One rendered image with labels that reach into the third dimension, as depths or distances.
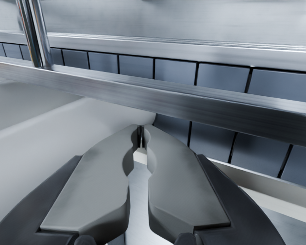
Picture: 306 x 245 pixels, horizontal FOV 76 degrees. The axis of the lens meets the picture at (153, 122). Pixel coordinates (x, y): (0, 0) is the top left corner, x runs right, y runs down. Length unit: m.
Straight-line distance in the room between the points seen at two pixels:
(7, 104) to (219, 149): 0.18
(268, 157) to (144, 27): 0.17
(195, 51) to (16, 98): 0.15
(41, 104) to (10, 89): 0.02
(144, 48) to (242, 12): 0.09
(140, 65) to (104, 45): 0.04
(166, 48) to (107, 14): 0.11
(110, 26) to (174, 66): 0.12
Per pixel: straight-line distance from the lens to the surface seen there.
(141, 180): 0.33
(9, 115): 0.19
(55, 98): 0.21
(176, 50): 0.17
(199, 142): 0.19
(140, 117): 0.16
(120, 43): 0.20
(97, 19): 0.28
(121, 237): 0.47
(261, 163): 0.19
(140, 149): 0.18
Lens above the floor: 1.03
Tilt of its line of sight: 52 degrees down
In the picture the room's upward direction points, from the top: 130 degrees counter-clockwise
